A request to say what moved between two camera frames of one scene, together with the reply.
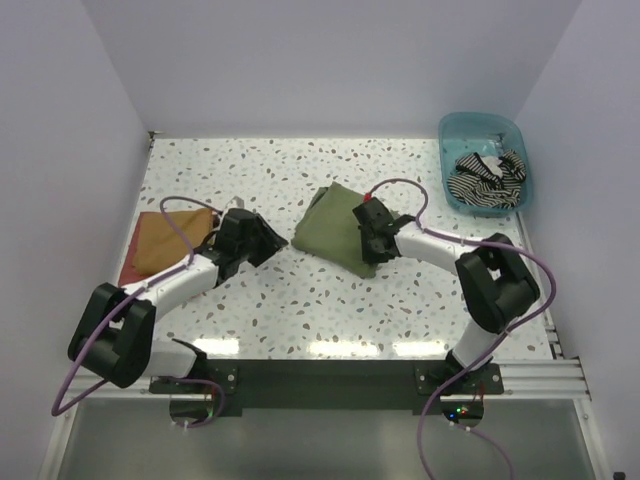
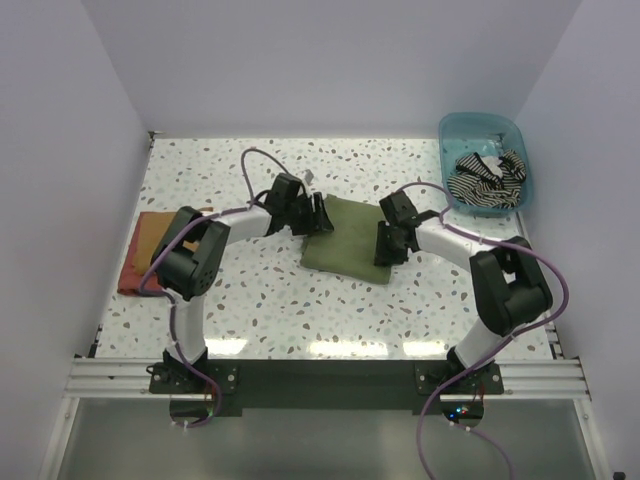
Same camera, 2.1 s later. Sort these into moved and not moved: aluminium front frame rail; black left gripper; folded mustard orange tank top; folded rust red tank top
Moved: black left gripper
Not moved: folded mustard orange tank top; folded rust red tank top; aluminium front frame rail
